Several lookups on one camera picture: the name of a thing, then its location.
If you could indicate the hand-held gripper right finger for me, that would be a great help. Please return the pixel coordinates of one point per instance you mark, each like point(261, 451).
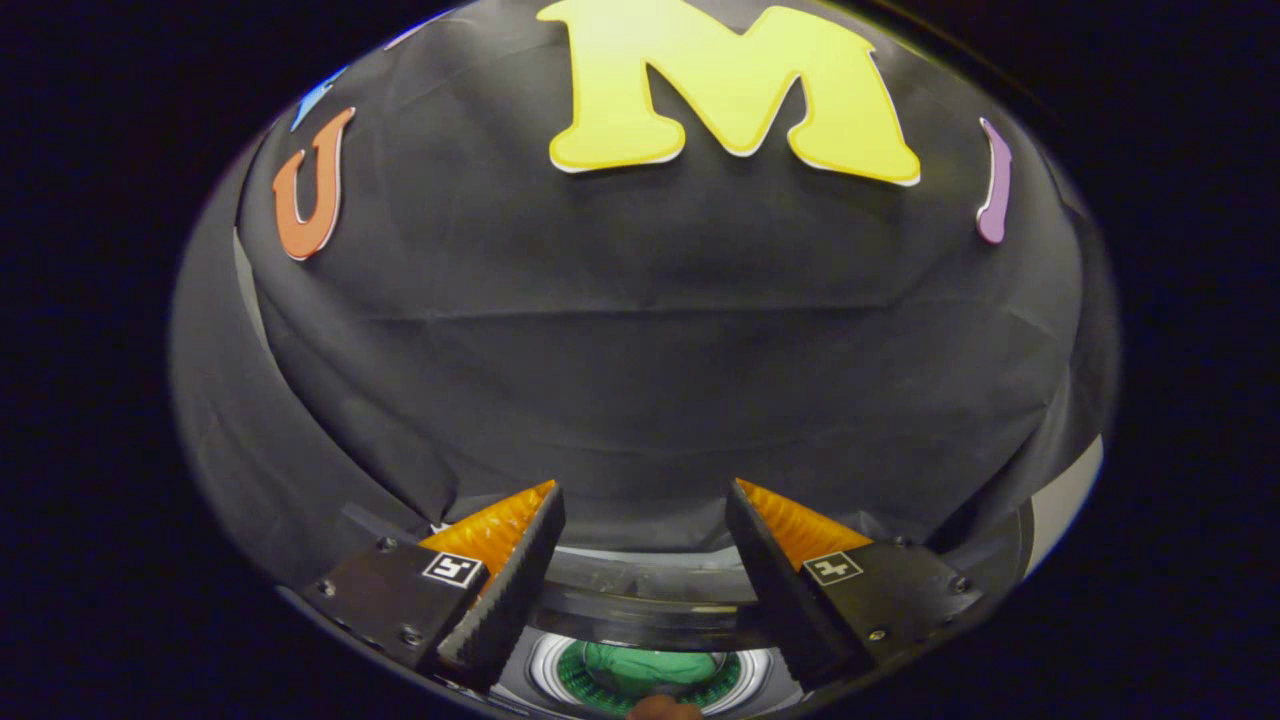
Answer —
point(780, 600)

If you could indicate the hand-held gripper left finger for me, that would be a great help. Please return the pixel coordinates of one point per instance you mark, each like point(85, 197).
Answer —
point(510, 600)

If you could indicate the dark grey washing machine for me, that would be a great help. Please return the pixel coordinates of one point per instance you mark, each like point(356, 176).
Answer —
point(545, 672)

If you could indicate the dark washing machine lid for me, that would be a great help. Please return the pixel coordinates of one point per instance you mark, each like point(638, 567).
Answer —
point(650, 582)

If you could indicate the green polo shirt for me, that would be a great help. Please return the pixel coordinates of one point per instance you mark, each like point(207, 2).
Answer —
point(650, 665)

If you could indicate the black backdrop cloth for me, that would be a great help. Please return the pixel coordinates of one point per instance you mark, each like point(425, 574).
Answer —
point(650, 350)

